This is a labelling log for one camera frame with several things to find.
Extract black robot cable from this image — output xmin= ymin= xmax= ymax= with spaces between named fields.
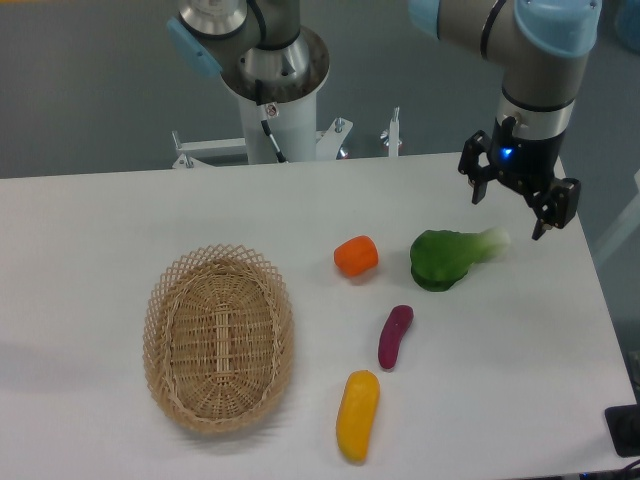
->
xmin=254 ymin=79 xmax=289 ymax=164

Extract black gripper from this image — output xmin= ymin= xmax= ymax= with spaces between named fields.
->
xmin=458 ymin=117 xmax=582 ymax=240

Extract black device at table edge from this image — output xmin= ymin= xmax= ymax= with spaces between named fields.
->
xmin=604 ymin=404 xmax=639 ymax=458

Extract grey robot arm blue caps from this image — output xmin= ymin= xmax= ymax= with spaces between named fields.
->
xmin=167 ymin=1 xmax=601 ymax=237

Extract purple sweet potato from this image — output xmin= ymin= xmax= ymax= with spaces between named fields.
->
xmin=378 ymin=305 xmax=414 ymax=370

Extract yellow sweet potato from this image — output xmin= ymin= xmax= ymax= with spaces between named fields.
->
xmin=335 ymin=370 xmax=380 ymax=464

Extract woven wicker basket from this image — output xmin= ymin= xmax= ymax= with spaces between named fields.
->
xmin=143 ymin=244 xmax=294 ymax=435

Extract orange bell pepper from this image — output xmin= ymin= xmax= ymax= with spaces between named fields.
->
xmin=333 ymin=235 xmax=379 ymax=278

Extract green bok choy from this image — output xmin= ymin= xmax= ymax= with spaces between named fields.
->
xmin=409 ymin=227 xmax=511 ymax=292

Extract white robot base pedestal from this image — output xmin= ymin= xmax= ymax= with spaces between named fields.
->
xmin=222 ymin=27 xmax=329 ymax=165

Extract white pedestal mounting frame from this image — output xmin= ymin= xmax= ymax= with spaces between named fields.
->
xmin=172 ymin=106 xmax=403 ymax=169

